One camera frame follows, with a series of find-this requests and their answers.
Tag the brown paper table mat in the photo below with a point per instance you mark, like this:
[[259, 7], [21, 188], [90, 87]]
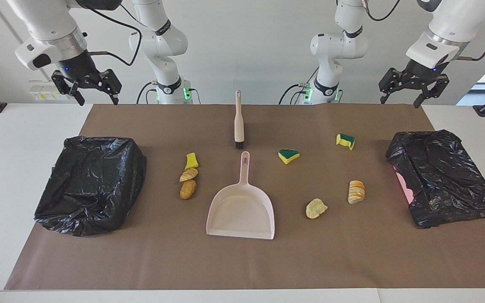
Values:
[[242, 261]]

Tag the plain yellow sponge piece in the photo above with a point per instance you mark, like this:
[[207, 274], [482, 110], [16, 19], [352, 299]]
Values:
[[191, 161]]

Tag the brown toy bread roll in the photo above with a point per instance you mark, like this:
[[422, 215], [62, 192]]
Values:
[[187, 190]]

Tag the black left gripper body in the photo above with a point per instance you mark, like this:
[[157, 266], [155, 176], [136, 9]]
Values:
[[425, 71]]

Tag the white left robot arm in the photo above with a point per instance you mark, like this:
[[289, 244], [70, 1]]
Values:
[[335, 46]]

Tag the notched green yellow sponge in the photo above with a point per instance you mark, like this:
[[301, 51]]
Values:
[[345, 141]]

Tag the striped toy croissant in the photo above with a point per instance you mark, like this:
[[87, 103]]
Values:
[[356, 192]]

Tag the heart-shaped green yellow sponge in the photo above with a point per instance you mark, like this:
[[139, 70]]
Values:
[[288, 156]]

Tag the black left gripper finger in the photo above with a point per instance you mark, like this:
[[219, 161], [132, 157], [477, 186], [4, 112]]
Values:
[[392, 82], [436, 86]]

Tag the white wall socket box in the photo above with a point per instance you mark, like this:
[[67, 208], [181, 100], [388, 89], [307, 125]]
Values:
[[42, 94]]

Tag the black trash bag lined bin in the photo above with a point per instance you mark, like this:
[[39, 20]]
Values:
[[91, 189]]

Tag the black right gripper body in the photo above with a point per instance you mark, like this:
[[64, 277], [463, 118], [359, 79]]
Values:
[[76, 67]]

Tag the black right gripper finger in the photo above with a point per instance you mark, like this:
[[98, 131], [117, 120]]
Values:
[[112, 84], [67, 86]]

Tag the black trash bag pink bin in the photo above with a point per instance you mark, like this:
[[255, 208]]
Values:
[[444, 176]]

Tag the pale pink plastic dustpan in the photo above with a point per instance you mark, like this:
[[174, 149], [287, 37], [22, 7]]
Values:
[[242, 210]]

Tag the small toy croissant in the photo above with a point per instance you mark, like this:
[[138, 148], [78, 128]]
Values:
[[188, 174]]

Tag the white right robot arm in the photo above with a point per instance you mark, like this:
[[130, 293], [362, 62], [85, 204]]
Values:
[[158, 54]]

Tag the pale yellow toy bread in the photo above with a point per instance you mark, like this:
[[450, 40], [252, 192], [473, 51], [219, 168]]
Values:
[[316, 208]]

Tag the beige hand brush black bristles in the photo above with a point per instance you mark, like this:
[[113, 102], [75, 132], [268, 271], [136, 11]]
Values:
[[239, 126]]

